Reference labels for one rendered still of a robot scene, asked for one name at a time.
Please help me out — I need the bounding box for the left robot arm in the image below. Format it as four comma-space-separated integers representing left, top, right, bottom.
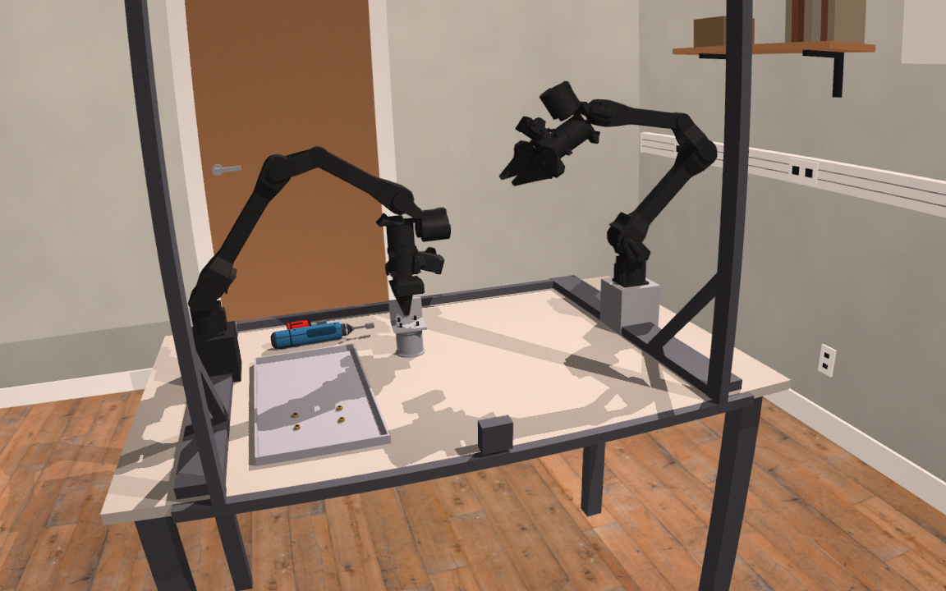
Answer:
188, 146, 451, 339

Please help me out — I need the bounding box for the red-handled nut driver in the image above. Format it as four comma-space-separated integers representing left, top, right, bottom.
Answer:
287, 318, 327, 330

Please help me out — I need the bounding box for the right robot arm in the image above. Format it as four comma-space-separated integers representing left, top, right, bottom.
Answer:
515, 81, 718, 287

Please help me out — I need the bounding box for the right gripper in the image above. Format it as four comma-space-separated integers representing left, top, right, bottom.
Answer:
499, 127, 574, 186

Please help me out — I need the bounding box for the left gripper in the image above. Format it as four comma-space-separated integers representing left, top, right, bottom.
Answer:
385, 244, 425, 316

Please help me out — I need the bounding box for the blue cordless drill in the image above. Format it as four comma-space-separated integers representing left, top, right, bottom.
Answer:
270, 322, 374, 349

